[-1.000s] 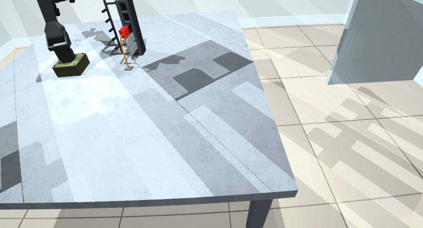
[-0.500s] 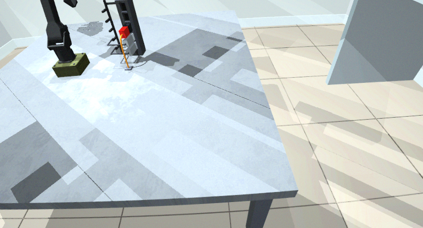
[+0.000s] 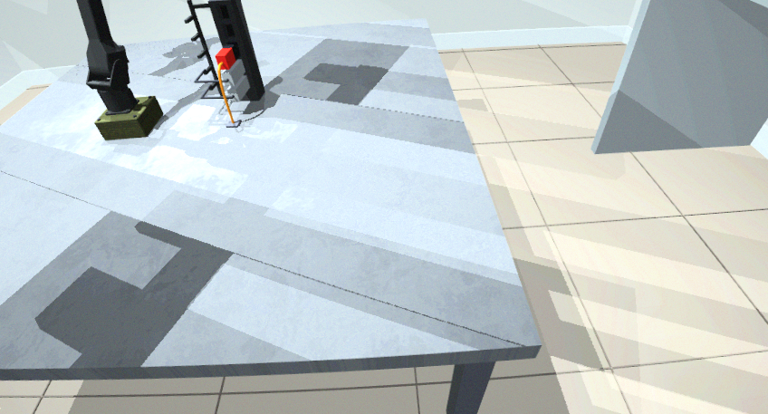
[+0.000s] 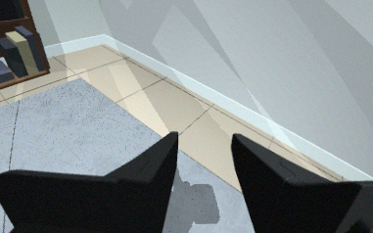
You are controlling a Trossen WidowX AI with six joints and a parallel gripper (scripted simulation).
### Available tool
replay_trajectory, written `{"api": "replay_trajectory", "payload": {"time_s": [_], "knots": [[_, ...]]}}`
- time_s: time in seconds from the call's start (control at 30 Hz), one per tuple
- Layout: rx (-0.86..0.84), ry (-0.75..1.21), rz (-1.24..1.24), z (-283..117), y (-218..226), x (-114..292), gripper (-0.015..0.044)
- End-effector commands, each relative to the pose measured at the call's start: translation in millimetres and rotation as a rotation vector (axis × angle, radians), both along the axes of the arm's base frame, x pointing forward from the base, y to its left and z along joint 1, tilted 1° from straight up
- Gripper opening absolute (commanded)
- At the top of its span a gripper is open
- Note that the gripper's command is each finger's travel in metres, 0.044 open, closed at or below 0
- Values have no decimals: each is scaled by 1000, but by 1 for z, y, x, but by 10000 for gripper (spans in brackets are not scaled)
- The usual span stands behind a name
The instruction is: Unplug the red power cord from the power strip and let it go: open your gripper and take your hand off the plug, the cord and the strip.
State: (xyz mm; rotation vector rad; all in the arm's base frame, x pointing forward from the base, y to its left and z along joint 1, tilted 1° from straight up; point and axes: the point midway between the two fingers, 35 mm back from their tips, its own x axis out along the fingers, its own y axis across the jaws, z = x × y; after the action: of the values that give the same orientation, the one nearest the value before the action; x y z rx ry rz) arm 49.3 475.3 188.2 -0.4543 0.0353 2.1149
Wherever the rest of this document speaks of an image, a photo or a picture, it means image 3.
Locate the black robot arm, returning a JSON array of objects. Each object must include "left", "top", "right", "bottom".
[{"left": 76, "top": 0, "right": 139, "bottom": 115}]

